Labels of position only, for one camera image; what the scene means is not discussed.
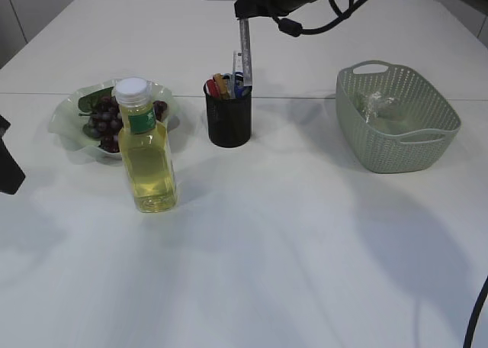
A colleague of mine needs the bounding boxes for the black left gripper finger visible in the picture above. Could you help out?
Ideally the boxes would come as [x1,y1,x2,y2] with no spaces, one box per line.
[0,116,26,195]

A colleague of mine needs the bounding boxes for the silver glitter pen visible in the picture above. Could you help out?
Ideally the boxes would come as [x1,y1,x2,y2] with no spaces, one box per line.
[239,18,252,86]

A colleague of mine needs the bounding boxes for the clear plastic ruler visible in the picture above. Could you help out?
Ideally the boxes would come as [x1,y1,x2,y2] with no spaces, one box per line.
[228,50,245,100]

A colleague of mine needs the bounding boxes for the gold glitter pen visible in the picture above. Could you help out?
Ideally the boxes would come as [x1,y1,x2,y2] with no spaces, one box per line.
[213,73,230,100]

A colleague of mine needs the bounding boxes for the blue scissors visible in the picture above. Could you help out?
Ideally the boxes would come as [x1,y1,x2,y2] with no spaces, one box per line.
[223,71,252,99]

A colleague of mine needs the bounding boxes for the red glitter pen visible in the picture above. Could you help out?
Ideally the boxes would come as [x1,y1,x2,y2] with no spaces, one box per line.
[205,79,220,99]

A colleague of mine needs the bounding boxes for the purple artificial grape bunch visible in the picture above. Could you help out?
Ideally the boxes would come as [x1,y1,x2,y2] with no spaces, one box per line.
[80,78,172,166]

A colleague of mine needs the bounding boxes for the yellow tea bottle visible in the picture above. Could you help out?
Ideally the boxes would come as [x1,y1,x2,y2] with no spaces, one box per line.
[114,77,177,213]

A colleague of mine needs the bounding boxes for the clear plastic sheet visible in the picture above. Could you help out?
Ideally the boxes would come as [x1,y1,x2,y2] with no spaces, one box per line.
[353,91,403,124]

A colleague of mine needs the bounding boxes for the pale green wavy plate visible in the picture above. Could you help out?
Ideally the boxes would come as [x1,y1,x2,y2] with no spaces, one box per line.
[48,79,180,160]

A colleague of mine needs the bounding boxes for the black mesh pen holder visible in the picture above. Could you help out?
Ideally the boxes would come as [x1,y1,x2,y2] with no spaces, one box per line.
[203,80,252,148]

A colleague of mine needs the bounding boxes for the green plastic woven basket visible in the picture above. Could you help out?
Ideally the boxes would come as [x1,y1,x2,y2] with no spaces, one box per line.
[335,60,461,173]

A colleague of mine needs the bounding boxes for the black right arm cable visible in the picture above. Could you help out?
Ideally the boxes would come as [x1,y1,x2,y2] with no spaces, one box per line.
[270,0,393,38]

